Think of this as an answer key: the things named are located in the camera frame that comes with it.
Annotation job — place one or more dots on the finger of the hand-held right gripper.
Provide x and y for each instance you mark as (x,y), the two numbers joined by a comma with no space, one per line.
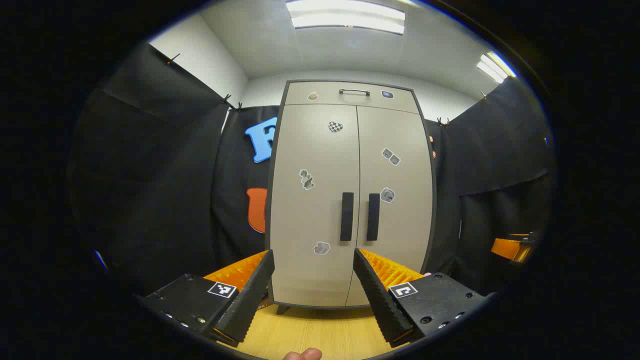
(507,249)

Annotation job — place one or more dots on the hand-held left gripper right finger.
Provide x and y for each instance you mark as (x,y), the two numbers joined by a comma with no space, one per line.
(380,300)

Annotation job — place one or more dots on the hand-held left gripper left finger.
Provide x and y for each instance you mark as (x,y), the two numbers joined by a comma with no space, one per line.
(250,295)

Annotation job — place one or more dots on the grey double-door shoe cabinet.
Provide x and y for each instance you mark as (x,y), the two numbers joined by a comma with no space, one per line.
(282,309)

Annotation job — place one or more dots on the grey cabinet door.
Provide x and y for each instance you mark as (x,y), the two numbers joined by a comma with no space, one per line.
(400,225)
(310,150)

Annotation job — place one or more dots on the grey cabinet drawer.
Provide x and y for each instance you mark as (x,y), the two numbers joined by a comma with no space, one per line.
(330,100)

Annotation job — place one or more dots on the black backdrop cloth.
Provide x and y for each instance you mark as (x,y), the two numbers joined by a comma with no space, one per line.
(150,175)

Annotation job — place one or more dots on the small ceiling light panel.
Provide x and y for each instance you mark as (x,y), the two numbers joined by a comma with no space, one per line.
(492,67)

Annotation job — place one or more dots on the large ceiling light panel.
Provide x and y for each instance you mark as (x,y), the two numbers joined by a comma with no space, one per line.
(345,15)

